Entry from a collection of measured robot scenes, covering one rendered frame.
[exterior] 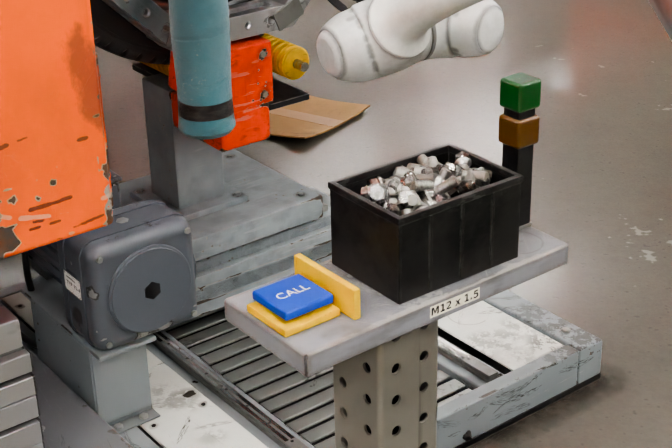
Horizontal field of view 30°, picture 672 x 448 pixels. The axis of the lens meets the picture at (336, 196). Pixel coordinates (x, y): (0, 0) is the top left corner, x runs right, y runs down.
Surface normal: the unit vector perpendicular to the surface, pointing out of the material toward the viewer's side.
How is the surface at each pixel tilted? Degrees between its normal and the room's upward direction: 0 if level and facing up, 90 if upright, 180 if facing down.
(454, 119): 0
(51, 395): 0
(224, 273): 90
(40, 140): 90
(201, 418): 0
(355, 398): 90
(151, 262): 90
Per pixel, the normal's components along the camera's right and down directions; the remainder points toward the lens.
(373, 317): -0.02, -0.91
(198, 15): 0.10, 0.38
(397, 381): 0.61, 0.32
